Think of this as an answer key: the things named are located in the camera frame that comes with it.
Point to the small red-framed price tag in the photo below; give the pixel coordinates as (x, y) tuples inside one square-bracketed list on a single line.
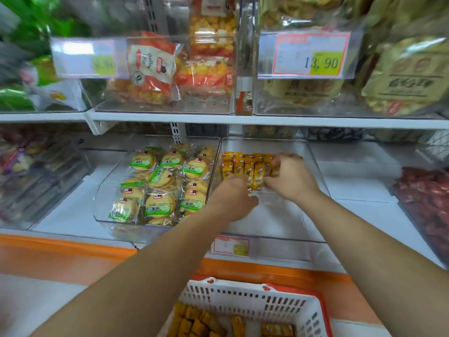
[(230, 246)]

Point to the flat beige snack bag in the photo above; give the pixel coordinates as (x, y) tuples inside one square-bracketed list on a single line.
[(301, 89)]

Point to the white and red shopping basket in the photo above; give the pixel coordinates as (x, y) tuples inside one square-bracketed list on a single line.
[(252, 301)]

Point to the wide yellow puffed snack bag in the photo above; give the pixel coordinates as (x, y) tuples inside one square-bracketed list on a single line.
[(205, 75)]

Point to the large beige snack bag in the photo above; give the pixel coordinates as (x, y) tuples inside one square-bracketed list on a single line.
[(407, 78)]

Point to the person's left fingers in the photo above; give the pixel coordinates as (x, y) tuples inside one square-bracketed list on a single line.
[(238, 180)]

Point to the pale pink-framed price tag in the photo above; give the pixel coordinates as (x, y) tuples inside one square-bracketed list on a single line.
[(87, 57)]

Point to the white shelf board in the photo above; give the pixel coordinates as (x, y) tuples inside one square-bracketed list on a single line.
[(357, 178), (245, 119)]

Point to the person's right forearm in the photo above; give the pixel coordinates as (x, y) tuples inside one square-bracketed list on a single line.
[(379, 270)]

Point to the pile of red snack packets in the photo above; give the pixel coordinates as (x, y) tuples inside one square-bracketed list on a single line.
[(426, 203)]

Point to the large red-framed price tag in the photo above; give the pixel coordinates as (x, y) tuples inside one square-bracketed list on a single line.
[(308, 54)]

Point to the white bottom shelf board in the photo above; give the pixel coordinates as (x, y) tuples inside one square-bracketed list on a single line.
[(357, 178)]

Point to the clear bin with yellow packets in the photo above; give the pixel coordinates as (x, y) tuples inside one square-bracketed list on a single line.
[(273, 221)]

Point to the clear bin with biscuit packets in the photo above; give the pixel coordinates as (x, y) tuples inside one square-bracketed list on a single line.
[(105, 193)]

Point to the grey slotted shelf upright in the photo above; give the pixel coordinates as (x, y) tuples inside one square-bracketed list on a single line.
[(178, 132)]

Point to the orange shelf edge strip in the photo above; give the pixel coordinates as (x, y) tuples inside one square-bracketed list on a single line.
[(63, 257)]

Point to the clear bin with colourful packets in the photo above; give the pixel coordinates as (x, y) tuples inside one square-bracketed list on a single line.
[(38, 178)]

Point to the clear bin with orange bags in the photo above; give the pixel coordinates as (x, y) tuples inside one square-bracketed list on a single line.
[(203, 103)]

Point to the heap of yellow basket snacks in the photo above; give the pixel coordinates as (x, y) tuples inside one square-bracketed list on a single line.
[(196, 324)]

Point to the row of yellow snack packets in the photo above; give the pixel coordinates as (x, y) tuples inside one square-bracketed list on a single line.
[(245, 168)]

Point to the pile of green-label biscuit packets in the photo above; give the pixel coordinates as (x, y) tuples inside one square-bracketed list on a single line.
[(161, 193)]

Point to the clear golden snack bag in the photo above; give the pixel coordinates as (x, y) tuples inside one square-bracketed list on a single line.
[(301, 12)]

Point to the person's left hand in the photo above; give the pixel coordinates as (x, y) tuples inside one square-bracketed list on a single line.
[(229, 201)]

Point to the clear bin with beige bags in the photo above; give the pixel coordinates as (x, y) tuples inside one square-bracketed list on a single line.
[(315, 107)]

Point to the tall yellow puffed snack bag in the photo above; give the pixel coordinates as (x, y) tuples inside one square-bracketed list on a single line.
[(212, 28)]

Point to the pile of green snack bags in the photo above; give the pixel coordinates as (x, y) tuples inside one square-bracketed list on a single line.
[(31, 66)]

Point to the orange and white snack bag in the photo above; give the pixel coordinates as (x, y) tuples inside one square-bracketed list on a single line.
[(150, 70)]

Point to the person's left forearm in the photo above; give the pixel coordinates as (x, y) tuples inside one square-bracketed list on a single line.
[(140, 277)]

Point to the person's right hand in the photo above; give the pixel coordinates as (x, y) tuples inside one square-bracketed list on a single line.
[(293, 180)]

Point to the person's right fingers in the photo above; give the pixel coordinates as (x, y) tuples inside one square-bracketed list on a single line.
[(286, 160)]

